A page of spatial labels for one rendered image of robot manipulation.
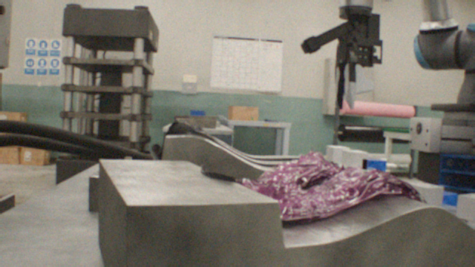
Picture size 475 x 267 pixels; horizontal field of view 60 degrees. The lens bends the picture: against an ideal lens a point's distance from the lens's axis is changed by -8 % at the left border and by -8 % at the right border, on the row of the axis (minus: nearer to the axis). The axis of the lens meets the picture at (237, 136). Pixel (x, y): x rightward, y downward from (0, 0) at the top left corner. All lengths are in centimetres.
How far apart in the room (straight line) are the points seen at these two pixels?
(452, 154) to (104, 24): 406
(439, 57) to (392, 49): 670
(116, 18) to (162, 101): 279
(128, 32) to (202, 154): 403
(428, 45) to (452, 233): 94
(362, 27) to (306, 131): 652
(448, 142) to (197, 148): 72
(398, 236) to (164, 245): 22
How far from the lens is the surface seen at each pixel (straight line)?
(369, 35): 97
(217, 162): 73
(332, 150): 92
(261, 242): 35
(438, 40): 136
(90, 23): 481
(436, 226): 46
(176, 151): 73
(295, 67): 744
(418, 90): 822
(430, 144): 120
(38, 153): 732
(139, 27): 470
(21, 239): 62
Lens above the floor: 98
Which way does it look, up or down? 3 degrees down
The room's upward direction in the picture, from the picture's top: 3 degrees clockwise
